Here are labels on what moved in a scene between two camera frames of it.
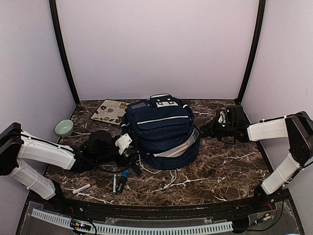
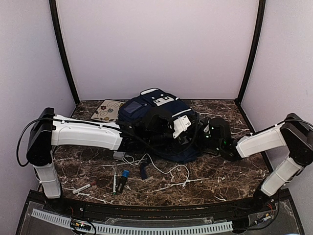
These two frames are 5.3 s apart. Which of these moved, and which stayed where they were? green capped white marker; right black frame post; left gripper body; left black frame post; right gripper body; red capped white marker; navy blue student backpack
Moved: left gripper body; right gripper body; navy blue student backpack
Stayed: left black frame post; green capped white marker; red capped white marker; right black frame post
